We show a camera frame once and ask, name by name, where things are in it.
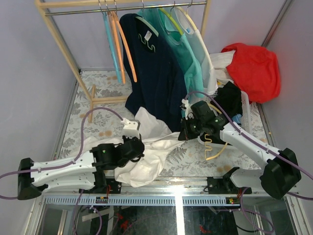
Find navy blue hanging shirt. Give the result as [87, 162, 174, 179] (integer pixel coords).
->
[119, 14, 187, 132]

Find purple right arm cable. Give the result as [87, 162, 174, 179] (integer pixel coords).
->
[183, 91, 313, 201]

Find cream white hanger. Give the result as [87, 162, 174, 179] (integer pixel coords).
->
[175, 6, 213, 69]

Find black clothes in basket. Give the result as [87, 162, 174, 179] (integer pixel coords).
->
[199, 82, 243, 145]

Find blue plastic hanger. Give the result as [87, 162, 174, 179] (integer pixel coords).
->
[102, 12, 122, 83]

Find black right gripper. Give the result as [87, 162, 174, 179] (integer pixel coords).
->
[179, 116, 205, 141]

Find white t shirt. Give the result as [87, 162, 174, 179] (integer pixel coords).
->
[79, 107, 183, 187]

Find pale yellow wavy hanger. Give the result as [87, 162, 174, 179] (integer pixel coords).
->
[204, 103, 228, 161]

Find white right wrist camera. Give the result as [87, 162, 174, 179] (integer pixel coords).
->
[181, 99, 192, 120]

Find orange plastic hanger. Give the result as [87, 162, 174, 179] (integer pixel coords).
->
[112, 11, 137, 82]
[109, 12, 126, 84]

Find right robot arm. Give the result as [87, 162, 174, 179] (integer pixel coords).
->
[178, 99, 301, 199]

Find white laundry basket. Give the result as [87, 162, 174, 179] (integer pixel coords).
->
[197, 91, 252, 150]

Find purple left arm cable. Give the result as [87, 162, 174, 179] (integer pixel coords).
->
[0, 107, 124, 201]

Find yellow green hanger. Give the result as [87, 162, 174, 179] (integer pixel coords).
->
[159, 8, 183, 35]

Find teal hanging shirt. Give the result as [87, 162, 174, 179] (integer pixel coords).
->
[138, 8, 203, 92]

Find aluminium mounting rail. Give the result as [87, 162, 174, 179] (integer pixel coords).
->
[36, 176, 277, 195]

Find red cloth pile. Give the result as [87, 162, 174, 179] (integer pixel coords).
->
[221, 43, 281, 104]

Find white crumpled cloth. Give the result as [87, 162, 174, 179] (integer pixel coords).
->
[210, 50, 235, 85]

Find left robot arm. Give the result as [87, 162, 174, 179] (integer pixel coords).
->
[17, 136, 145, 200]

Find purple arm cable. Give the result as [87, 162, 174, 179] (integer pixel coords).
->
[0, 107, 124, 201]
[183, 91, 313, 201]

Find mint green hanger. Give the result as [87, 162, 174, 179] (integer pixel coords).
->
[135, 16, 159, 37]

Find wooden clothes rack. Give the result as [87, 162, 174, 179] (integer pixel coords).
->
[34, 0, 211, 109]

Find light blue hanging shirt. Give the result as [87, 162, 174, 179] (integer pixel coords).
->
[174, 6, 218, 95]

